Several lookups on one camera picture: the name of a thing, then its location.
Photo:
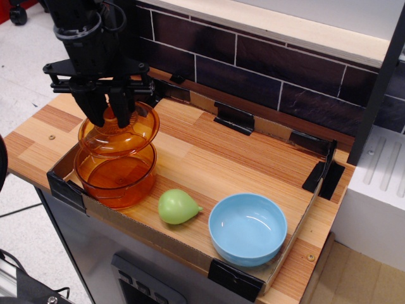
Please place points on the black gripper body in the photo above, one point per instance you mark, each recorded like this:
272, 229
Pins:
95, 66

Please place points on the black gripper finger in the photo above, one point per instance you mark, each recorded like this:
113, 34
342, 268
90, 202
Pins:
91, 102
122, 102

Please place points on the orange transparent pot lid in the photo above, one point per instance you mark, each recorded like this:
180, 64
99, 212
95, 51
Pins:
111, 141

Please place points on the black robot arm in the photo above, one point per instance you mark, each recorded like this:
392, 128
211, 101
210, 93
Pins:
86, 9

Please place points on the orange transparent pot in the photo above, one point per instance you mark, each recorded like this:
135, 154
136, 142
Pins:
117, 183

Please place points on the black office chair base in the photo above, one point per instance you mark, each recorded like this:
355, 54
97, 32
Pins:
17, 14

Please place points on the green toy pear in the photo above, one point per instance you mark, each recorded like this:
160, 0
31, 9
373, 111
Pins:
175, 206

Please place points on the light blue bowl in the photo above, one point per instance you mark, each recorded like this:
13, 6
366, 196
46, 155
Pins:
247, 229

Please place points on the toy oven front panel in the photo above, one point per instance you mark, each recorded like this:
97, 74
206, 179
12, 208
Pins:
138, 286

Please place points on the cardboard fence with black tape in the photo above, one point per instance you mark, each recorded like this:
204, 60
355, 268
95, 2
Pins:
208, 161

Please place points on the white grooved sink drainer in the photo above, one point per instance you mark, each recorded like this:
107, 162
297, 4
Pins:
383, 164

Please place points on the black vertical post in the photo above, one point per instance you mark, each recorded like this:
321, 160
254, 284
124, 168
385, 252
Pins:
382, 82

